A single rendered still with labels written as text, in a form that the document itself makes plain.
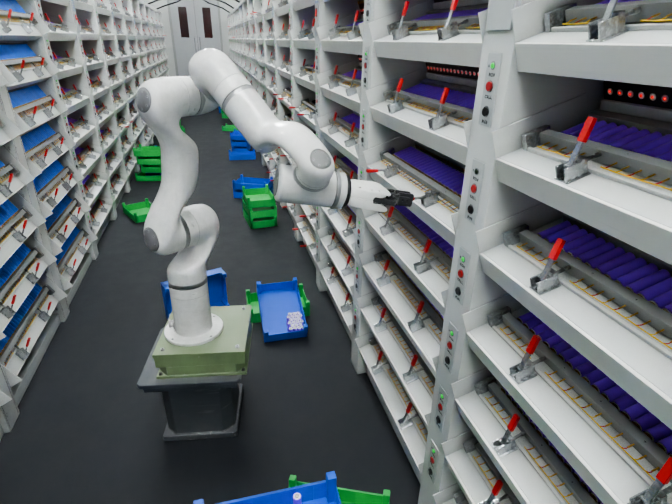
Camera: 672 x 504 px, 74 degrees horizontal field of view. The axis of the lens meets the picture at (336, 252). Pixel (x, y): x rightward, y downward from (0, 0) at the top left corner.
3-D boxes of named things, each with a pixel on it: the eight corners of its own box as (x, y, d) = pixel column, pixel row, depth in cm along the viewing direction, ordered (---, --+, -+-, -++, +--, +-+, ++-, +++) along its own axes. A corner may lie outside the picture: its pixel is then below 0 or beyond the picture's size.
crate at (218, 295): (166, 317, 223) (171, 325, 217) (160, 282, 214) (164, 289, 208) (224, 300, 238) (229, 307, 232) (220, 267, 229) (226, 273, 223)
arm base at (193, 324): (159, 349, 141) (150, 297, 133) (169, 316, 158) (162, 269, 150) (221, 344, 144) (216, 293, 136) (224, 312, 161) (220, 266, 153)
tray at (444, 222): (459, 252, 99) (451, 214, 94) (370, 177, 151) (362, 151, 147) (539, 217, 100) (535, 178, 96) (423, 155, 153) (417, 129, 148)
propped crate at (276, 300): (307, 336, 210) (308, 326, 205) (264, 342, 205) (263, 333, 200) (296, 287, 230) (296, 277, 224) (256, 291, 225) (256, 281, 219)
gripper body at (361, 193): (331, 198, 110) (373, 203, 114) (342, 213, 102) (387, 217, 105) (337, 169, 108) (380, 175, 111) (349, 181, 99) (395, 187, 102)
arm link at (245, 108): (262, 57, 97) (348, 163, 94) (251, 105, 111) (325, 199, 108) (227, 69, 93) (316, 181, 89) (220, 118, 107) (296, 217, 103)
